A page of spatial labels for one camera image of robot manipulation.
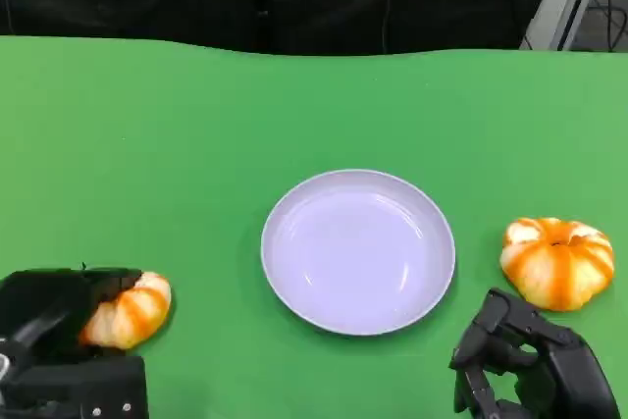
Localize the green cloth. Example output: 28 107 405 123
0 34 628 419

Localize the lilac plate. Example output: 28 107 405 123
260 169 456 338

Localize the orange and white bread roll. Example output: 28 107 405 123
499 216 615 313
78 271 173 350

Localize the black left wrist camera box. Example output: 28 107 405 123
0 353 150 419

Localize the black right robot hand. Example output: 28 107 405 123
449 288 622 419

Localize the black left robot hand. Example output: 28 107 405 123
0 266 145 357

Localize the black cable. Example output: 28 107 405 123
586 0 628 51

